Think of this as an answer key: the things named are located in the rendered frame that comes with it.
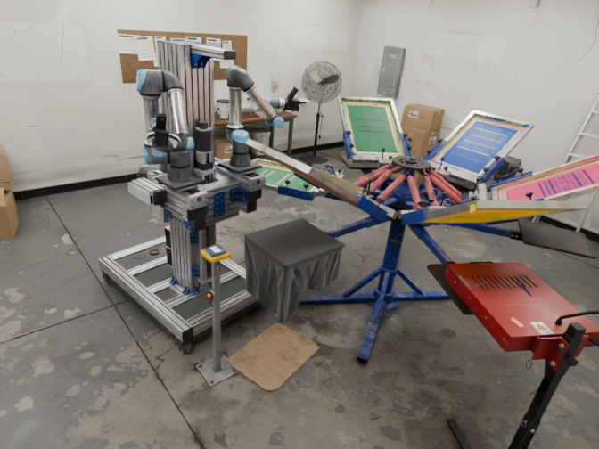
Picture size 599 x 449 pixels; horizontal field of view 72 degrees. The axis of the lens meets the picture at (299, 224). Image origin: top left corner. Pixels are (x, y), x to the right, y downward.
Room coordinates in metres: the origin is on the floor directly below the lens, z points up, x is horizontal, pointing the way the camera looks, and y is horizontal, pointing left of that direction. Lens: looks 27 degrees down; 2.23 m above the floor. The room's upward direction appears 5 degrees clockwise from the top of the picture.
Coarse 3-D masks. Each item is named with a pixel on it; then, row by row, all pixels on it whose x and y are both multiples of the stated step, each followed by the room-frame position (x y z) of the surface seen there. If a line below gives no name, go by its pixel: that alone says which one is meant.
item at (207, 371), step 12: (204, 252) 2.06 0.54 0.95; (228, 252) 2.09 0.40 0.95; (216, 264) 2.06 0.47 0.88; (216, 276) 2.06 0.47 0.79; (216, 288) 2.06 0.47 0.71; (216, 300) 2.06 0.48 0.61; (216, 312) 2.06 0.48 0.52; (216, 324) 2.06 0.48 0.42; (216, 336) 2.06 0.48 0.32; (216, 348) 2.05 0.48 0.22; (216, 360) 2.05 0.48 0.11; (204, 372) 2.04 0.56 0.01; (216, 372) 2.04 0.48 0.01; (228, 372) 2.05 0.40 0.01; (216, 384) 1.95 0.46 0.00
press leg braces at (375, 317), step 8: (376, 272) 3.03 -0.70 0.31; (400, 272) 3.07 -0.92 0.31; (368, 280) 3.01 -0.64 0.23; (384, 280) 2.94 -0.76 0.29; (408, 280) 3.09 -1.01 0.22; (352, 288) 3.01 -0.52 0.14; (360, 288) 3.00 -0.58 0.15; (384, 288) 2.89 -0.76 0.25; (416, 288) 3.11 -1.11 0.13; (344, 296) 2.97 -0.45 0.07; (416, 296) 3.09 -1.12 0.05; (376, 312) 2.74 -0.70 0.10; (376, 320) 2.70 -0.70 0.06
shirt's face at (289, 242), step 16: (288, 224) 2.52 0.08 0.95; (304, 224) 2.54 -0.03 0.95; (256, 240) 2.27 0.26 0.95; (272, 240) 2.29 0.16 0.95; (288, 240) 2.31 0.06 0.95; (304, 240) 2.33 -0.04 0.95; (320, 240) 2.35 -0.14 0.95; (336, 240) 2.37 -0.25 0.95; (288, 256) 2.11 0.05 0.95; (304, 256) 2.13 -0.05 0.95
